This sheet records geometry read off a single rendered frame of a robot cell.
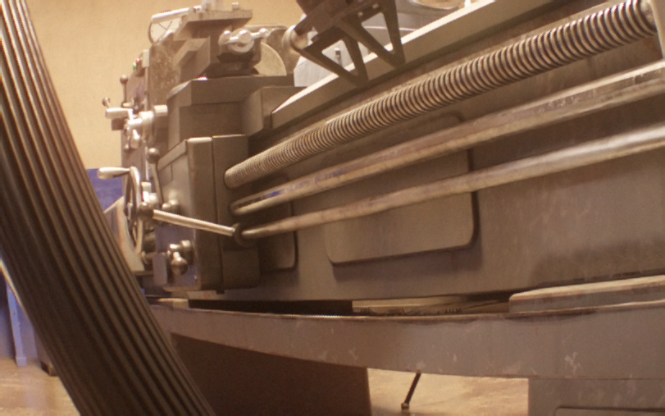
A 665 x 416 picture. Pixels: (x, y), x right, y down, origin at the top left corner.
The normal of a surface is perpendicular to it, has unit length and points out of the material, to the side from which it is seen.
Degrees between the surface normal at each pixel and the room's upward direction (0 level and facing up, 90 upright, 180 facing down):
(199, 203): 90
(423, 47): 90
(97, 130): 90
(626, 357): 90
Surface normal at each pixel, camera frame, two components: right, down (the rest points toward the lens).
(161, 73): 0.43, -0.11
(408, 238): -0.90, 0.05
